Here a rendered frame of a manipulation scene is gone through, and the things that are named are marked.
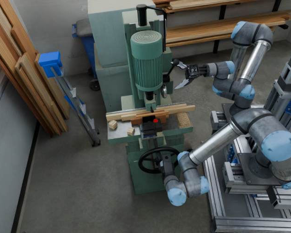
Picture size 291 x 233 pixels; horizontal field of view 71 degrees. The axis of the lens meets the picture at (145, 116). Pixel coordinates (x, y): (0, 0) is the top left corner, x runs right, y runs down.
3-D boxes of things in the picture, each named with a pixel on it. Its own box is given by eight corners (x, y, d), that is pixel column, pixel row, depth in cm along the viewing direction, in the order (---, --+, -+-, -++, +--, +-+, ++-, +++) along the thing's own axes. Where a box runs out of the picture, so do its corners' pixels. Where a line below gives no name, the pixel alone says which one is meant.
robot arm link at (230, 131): (251, 91, 86) (170, 156, 107) (267, 109, 78) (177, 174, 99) (263, 102, 92) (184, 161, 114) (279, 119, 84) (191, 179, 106)
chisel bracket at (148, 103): (146, 113, 144) (146, 103, 138) (143, 100, 154) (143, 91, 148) (157, 111, 144) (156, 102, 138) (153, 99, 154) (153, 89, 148)
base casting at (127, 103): (126, 153, 154) (124, 145, 147) (121, 103, 195) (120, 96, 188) (184, 144, 156) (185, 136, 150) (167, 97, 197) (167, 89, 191)
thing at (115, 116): (107, 121, 152) (106, 116, 149) (107, 119, 154) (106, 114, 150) (186, 109, 156) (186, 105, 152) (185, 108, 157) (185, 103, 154)
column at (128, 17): (134, 111, 173) (122, 23, 122) (132, 95, 188) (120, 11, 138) (160, 107, 174) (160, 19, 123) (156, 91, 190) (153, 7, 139)
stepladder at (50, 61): (89, 148, 250) (37, 65, 166) (88, 133, 267) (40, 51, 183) (102, 144, 251) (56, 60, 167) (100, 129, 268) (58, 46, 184)
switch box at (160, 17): (157, 44, 144) (157, 21, 132) (155, 38, 151) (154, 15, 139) (166, 43, 144) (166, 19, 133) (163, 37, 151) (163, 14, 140)
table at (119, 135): (108, 156, 137) (107, 150, 133) (108, 123, 159) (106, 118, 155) (197, 142, 141) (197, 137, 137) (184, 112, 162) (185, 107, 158)
